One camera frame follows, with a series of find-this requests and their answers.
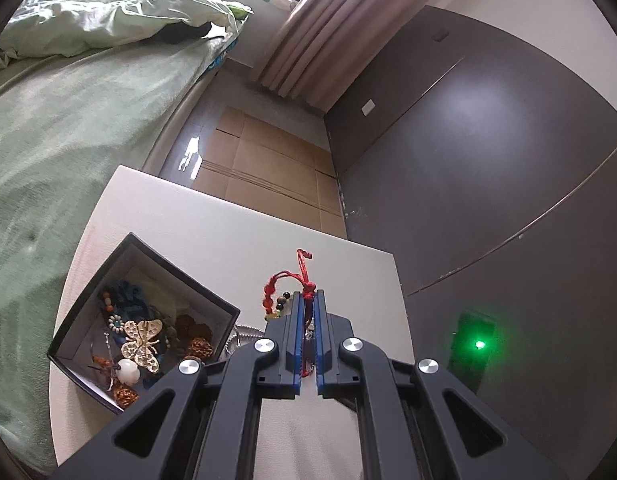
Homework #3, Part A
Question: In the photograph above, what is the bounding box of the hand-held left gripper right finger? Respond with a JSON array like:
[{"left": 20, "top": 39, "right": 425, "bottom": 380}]
[{"left": 313, "top": 290, "right": 575, "bottom": 480}]

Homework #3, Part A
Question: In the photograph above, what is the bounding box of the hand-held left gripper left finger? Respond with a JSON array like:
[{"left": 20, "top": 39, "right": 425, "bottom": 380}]
[{"left": 48, "top": 294, "right": 309, "bottom": 480}]

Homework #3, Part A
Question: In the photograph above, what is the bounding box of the red string bracelet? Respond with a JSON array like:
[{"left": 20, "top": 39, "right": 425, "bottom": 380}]
[{"left": 261, "top": 248, "right": 320, "bottom": 378}]

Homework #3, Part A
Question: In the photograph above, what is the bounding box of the pile of beaded jewelry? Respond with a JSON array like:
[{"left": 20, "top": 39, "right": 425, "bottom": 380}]
[{"left": 91, "top": 282, "right": 215, "bottom": 409}]

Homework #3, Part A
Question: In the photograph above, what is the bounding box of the black jewelry box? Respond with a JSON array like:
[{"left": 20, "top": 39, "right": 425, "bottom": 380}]
[{"left": 47, "top": 232, "right": 241, "bottom": 415}]

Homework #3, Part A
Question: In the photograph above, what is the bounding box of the gold butterfly brooch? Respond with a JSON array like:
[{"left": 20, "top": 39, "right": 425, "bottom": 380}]
[{"left": 120, "top": 317, "right": 165, "bottom": 374}]

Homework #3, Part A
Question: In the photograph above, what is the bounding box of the white low table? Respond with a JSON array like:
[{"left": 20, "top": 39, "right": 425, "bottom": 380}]
[{"left": 48, "top": 165, "right": 415, "bottom": 480}]

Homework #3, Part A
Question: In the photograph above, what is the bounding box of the flat cardboard sheet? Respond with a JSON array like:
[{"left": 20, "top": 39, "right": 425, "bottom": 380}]
[{"left": 190, "top": 105, "right": 347, "bottom": 239}]

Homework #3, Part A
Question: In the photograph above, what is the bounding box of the dark brown wardrobe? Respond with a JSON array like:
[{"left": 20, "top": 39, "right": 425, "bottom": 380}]
[{"left": 323, "top": 5, "right": 617, "bottom": 480}]

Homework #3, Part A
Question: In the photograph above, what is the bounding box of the bed with green sheet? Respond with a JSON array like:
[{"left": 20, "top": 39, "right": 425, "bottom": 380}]
[{"left": 0, "top": 35, "right": 239, "bottom": 476}]

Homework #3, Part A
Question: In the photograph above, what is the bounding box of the pink curtain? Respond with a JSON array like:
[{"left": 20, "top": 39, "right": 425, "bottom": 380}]
[{"left": 248, "top": 0, "right": 475, "bottom": 114}]

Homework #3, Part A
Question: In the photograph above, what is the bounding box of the black item on bed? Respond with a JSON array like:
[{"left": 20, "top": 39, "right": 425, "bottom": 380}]
[{"left": 155, "top": 20, "right": 215, "bottom": 45}]

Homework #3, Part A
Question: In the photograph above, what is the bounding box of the light green duvet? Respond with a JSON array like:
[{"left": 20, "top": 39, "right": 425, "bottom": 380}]
[{"left": 0, "top": 0, "right": 240, "bottom": 69}]

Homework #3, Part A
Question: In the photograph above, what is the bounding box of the thin silver chain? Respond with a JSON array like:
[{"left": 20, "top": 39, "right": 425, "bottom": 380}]
[{"left": 227, "top": 323, "right": 266, "bottom": 357}]

